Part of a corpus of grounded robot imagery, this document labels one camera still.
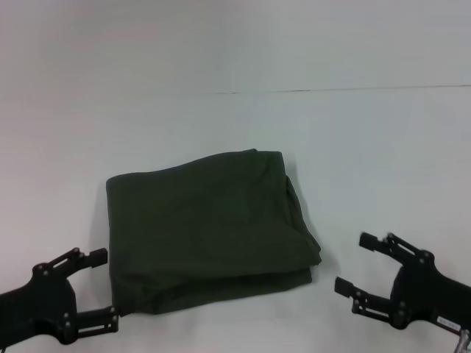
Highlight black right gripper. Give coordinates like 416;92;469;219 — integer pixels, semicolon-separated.
333;231;471;334

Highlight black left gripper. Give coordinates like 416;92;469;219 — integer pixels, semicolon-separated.
0;247;120;349

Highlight dark green FREE T-shirt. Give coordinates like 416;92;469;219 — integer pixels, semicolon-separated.
105;148;323;316

